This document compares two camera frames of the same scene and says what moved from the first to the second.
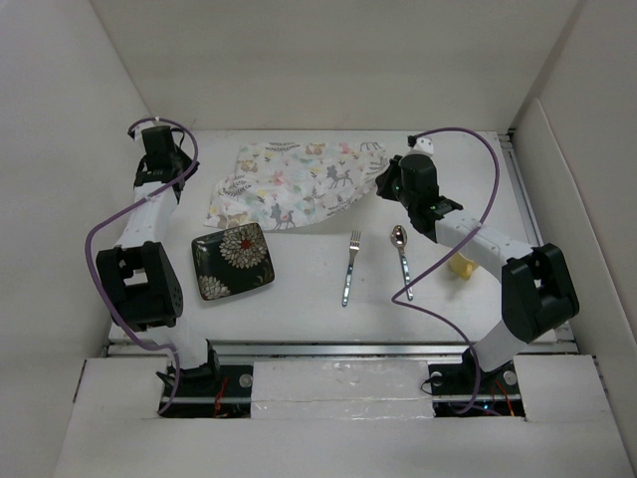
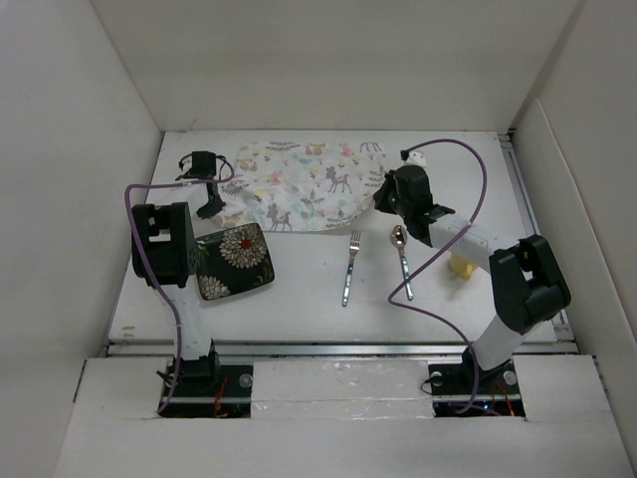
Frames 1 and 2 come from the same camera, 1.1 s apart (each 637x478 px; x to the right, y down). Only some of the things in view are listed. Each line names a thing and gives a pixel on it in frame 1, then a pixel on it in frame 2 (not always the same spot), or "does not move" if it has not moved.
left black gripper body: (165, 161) -> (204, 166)
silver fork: (355, 237) does not move
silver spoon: (398, 237) does not move
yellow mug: (462, 265) does not move
